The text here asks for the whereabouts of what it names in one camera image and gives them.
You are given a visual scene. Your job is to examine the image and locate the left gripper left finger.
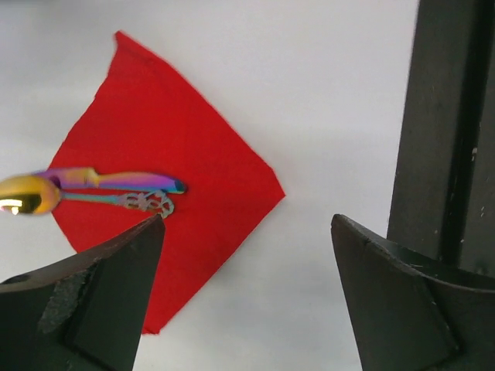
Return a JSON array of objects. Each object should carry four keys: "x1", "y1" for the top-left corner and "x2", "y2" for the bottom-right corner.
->
[{"x1": 1, "y1": 216, "x2": 166, "y2": 370}]

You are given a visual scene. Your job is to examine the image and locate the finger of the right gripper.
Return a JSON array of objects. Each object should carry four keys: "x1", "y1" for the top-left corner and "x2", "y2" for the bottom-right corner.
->
[{"x1": 387, "y1": 1, "x2": 494, "y2": 276}]

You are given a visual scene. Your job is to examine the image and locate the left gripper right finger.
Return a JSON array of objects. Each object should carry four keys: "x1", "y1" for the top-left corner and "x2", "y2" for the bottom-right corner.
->
[{"x1": 331, "y1": 214, "x2": 494, "y2": 371}]

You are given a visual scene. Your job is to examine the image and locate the red paper napkin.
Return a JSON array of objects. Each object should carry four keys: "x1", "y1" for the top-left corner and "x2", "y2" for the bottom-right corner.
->
[{"x1": 51, "y1": 32, "x2": 285, "y2": 334}]

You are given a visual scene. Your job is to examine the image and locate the iridescent knife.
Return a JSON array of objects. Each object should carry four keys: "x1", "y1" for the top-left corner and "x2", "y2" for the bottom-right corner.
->
[{"x1": 34, "y1": 167, "x2": 187, "y2": 194}]

